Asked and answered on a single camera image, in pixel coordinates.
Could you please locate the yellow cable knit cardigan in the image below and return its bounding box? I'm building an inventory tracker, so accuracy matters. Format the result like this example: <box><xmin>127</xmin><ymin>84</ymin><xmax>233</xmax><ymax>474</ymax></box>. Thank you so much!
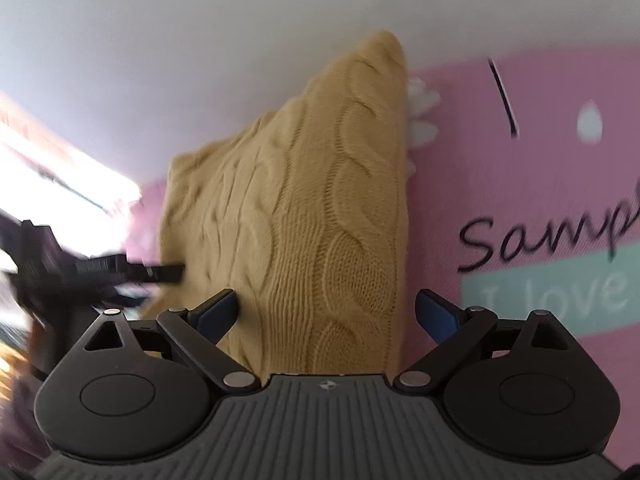
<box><xmin>145</xmin><ymin>32</ymin><xmax>408</xmax><ymax>378</ymax></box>

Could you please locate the pink floral bed sheet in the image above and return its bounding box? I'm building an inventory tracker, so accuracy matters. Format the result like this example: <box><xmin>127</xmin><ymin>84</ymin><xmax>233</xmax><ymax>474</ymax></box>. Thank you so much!
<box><xmin>121</xmin><ymin>45</ymin><xmax>640</xmax><ymax>461</ymax></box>

